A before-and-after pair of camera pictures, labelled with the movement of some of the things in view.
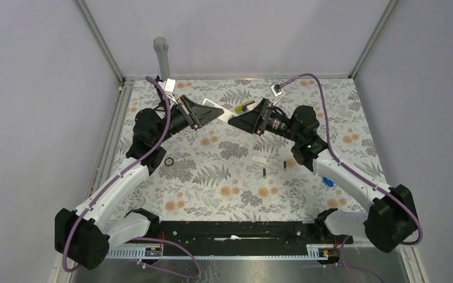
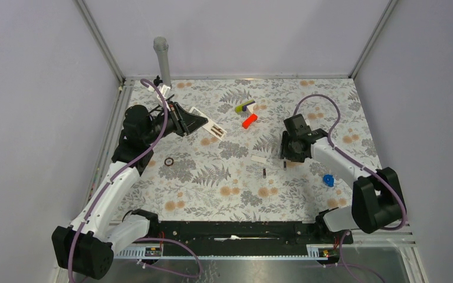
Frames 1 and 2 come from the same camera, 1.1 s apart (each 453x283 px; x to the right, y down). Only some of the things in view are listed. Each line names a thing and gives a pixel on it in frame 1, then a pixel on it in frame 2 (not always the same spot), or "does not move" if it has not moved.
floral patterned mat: x=223 y=171 does not move
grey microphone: x=160 y=45 does not move
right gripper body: x=263 y=125 to x=288 y=149
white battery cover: x=258 y=159 does not move
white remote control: x=226 y=115 to x=210 y=126
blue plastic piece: x=328 y=181 does not move
